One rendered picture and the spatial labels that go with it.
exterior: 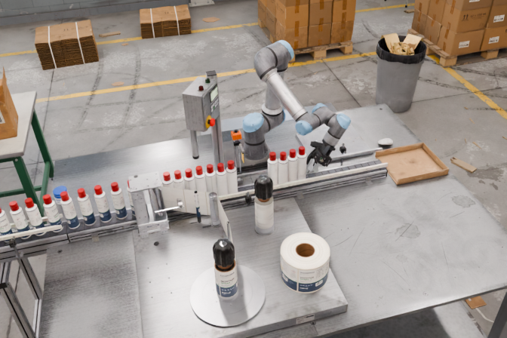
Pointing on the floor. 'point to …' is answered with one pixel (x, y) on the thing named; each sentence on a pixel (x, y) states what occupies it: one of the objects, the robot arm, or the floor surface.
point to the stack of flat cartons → (66, 44)
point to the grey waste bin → (396, 84)
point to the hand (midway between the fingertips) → (308, 170)
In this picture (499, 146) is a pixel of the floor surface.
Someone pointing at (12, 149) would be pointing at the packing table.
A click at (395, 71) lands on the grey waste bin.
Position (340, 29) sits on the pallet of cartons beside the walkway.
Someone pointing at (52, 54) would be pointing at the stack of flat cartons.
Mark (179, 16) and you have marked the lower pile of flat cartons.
